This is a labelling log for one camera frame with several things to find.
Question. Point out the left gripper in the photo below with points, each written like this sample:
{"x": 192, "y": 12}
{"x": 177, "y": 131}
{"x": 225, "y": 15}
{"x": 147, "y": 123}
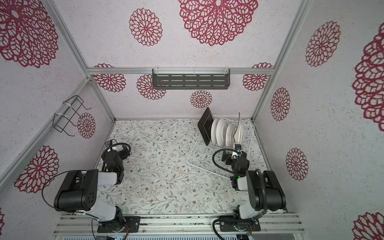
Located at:
{"x": 120, "y": 148}

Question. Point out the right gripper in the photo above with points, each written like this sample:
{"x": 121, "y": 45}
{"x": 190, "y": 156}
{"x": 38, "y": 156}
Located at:
{"x": 237, "y": 154}

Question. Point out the white square plate black rim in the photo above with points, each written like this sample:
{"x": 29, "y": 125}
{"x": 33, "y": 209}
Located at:
{"x": 238, "y": 136}

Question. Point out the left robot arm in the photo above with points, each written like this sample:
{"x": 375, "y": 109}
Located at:
{"x": 78, "y": 192}

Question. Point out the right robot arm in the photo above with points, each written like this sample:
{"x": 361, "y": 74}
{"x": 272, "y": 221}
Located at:
{"x": 263, "y": 188}

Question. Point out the white round plate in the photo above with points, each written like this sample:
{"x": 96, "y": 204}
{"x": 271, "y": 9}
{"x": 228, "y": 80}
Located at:
{"x": 230, "y": 139}
{"x": 213, "y": 131}
{"x": 221, "y": 131}

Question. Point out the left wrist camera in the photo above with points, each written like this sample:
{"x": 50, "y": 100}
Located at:
{"x": 108, "y": 143}

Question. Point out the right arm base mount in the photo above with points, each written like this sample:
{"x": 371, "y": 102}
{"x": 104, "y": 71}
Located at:
{"x": 229, "y": 224}

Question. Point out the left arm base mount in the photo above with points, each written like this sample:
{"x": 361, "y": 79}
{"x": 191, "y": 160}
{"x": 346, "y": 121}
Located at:
{"x": 128, "y": 225}

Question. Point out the black wire wall basket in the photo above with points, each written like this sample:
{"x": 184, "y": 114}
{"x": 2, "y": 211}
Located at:
{"x": 65, "y": 117}

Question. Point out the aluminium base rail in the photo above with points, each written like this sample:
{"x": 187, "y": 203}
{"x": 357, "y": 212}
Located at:
{"x": 196, "y": 224}

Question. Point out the dark grey wall shelf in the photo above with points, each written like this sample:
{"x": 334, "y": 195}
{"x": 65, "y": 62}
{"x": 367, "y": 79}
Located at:
{"x": 194, "y": 79}

